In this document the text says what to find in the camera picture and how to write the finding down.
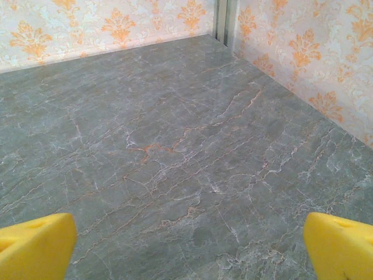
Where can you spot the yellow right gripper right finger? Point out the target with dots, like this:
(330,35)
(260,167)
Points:
(341,251)

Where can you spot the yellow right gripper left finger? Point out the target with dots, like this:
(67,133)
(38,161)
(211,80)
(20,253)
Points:
(35,251)

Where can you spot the aluminium frame post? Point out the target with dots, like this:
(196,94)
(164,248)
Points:
(225,20)

